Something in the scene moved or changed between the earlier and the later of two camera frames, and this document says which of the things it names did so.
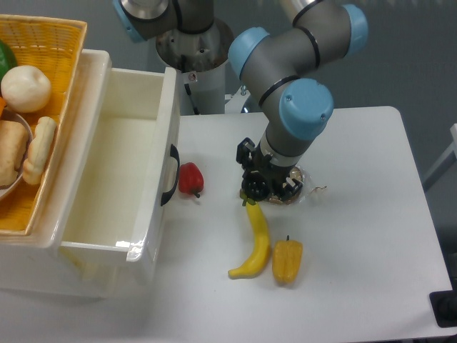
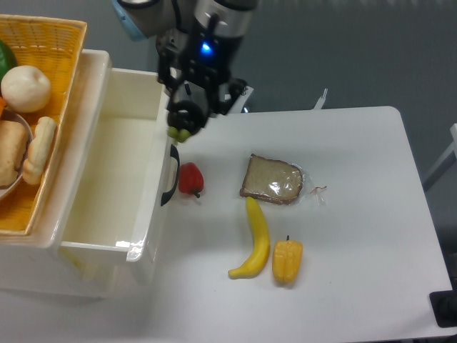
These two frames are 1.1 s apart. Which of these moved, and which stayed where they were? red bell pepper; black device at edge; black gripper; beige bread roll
Moved: black gripper
Stayed: beige bread roll; black device at edge; red bell pepper
